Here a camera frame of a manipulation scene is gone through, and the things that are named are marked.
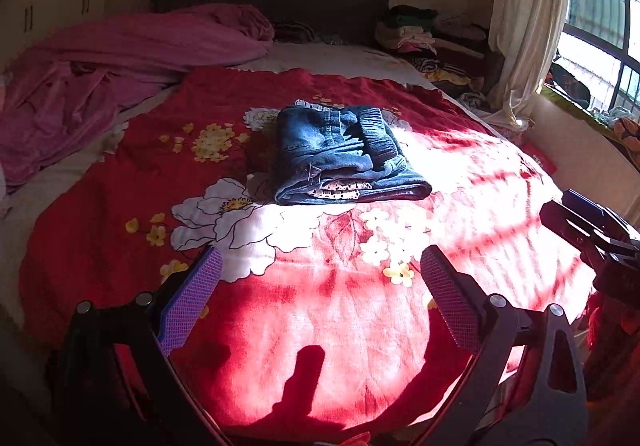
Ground pile of folded clothes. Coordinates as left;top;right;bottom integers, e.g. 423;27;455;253
375;4;501;100

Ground striped dark cloth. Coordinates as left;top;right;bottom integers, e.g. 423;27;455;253
272;21;322;45

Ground orange patterned cloth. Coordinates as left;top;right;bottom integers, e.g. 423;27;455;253
590;105;640;153

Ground person's right forearm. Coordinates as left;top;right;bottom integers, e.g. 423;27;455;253
582;286;640;402

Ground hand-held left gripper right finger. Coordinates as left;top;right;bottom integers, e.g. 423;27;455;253
415;245;588;446

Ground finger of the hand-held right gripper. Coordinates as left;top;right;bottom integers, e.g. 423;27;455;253
539;199;608;253
561;189;626;228

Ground blue denim pants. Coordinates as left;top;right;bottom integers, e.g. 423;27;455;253
272;99;433;206

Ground red packet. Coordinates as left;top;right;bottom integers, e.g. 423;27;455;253
520;141;558;172

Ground grey headboard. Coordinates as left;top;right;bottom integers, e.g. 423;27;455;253
151;0;392;47

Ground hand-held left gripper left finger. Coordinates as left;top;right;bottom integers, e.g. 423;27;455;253
65;245;226;446

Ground dark cloth bundle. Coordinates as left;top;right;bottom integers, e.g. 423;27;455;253
547;61;592;110

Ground red floral blanket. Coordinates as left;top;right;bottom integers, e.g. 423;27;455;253
20;66;598;442

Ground cream curtain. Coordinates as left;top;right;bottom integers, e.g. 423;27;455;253
487;0;573;132

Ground pink blanket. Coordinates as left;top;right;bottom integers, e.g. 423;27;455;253
0;4;276;187

